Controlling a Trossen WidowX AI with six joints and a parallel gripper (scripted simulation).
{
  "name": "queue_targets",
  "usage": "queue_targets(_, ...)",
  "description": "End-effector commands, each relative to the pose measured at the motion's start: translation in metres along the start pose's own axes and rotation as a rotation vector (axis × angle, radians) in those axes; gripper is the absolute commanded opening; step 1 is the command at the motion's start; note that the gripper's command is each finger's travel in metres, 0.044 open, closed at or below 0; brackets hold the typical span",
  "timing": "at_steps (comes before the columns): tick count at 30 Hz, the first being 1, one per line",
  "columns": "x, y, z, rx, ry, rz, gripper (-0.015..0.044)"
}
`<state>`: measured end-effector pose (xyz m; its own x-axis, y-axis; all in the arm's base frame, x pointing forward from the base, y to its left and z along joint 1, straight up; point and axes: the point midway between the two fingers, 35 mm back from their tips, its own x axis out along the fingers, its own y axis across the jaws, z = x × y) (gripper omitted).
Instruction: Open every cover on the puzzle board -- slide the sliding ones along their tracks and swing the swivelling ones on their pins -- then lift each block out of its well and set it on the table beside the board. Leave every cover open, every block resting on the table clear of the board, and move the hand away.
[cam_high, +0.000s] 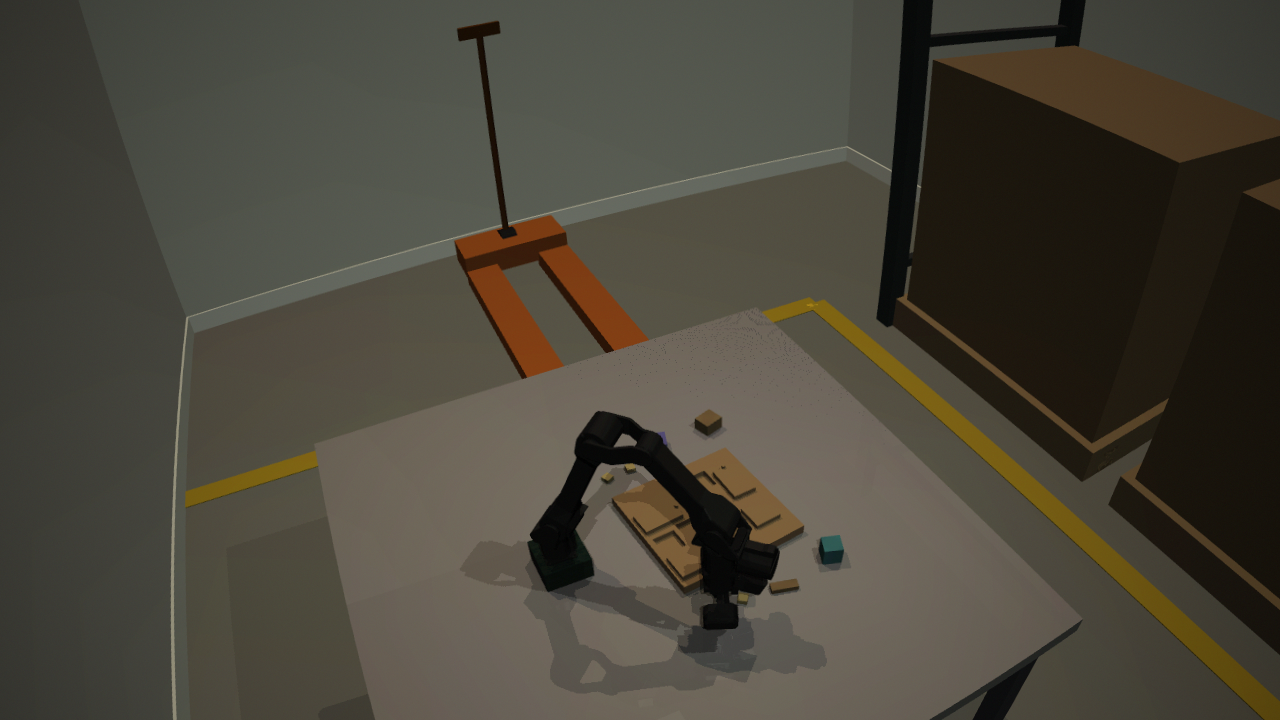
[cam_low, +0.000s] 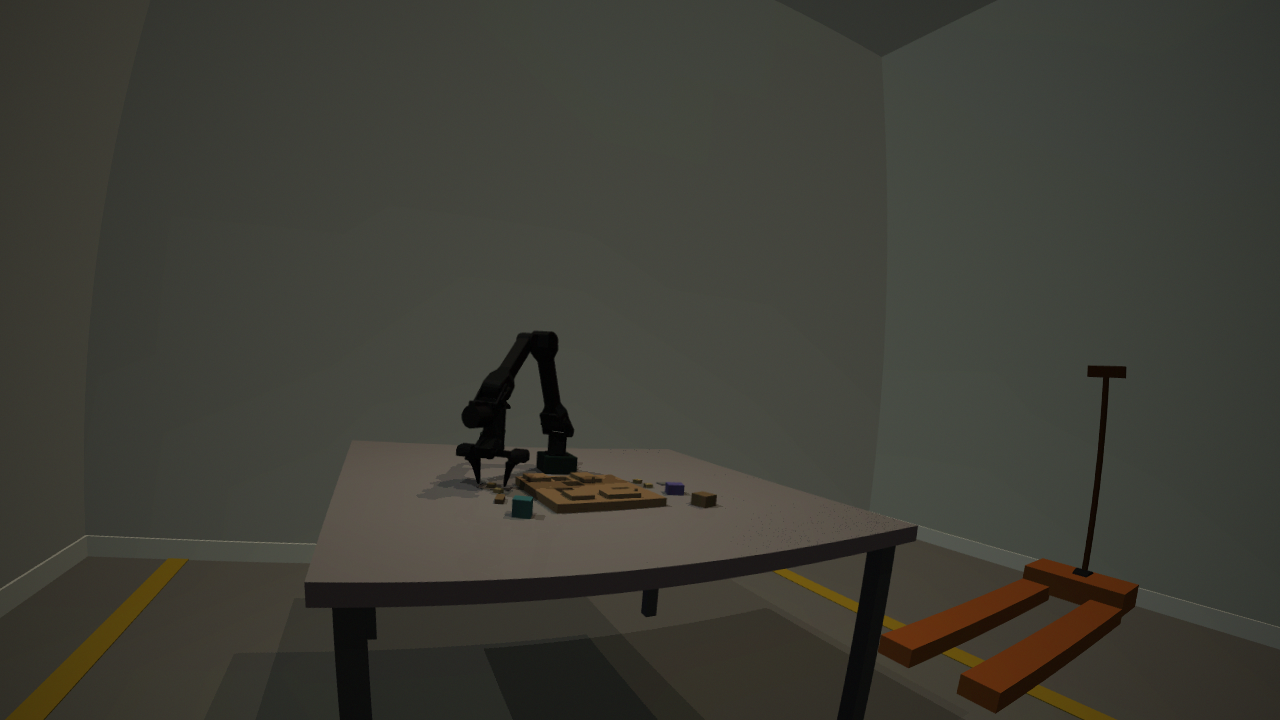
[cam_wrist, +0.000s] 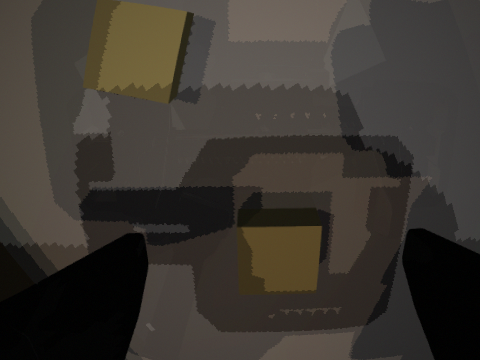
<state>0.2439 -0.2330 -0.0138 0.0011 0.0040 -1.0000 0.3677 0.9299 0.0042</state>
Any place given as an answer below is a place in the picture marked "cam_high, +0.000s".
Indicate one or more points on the teal cube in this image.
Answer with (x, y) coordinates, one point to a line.
(831, 549)

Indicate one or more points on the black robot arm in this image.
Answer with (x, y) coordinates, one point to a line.
(712, 516)

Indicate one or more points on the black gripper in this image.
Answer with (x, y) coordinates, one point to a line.
(719, 616)

